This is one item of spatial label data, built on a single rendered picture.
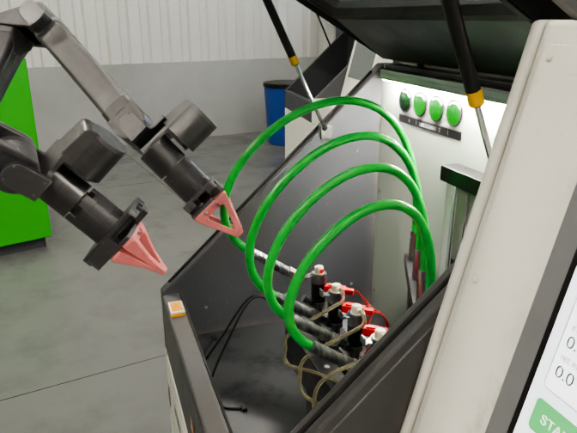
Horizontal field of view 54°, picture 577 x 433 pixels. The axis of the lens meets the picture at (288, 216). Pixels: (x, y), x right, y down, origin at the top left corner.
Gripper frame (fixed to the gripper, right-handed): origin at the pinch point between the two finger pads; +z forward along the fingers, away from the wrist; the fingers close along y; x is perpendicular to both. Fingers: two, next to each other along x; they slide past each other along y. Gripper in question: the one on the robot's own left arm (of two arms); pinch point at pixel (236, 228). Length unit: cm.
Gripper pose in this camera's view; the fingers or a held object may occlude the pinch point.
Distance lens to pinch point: 97.4
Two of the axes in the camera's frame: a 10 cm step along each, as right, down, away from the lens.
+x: -7.1, 7.0, 0.1
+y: -1.1, -1.3, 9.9
